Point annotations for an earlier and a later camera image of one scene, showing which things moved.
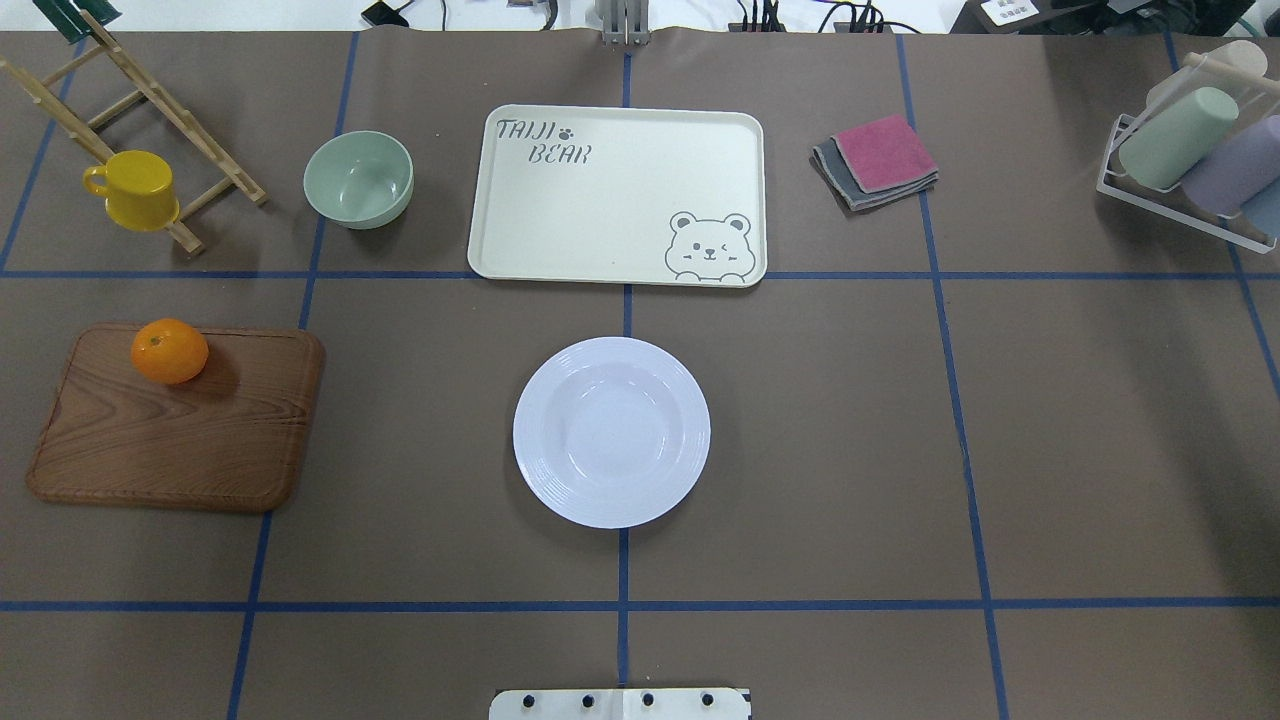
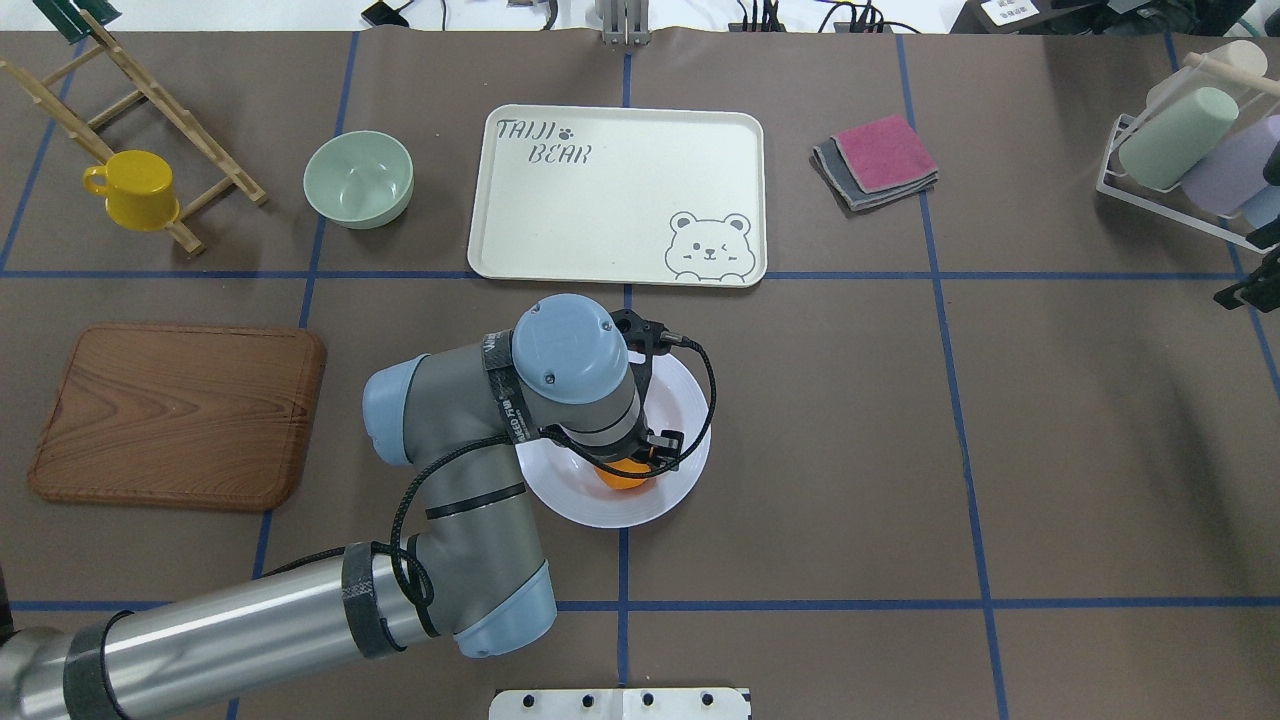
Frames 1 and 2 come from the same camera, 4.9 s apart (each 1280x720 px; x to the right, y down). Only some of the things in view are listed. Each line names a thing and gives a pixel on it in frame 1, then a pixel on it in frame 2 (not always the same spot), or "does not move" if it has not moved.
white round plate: (612, 432) does not move
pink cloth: (884, 153) does not move
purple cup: (1244, 163) does not move
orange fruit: (169, 351) -> (623, 465)
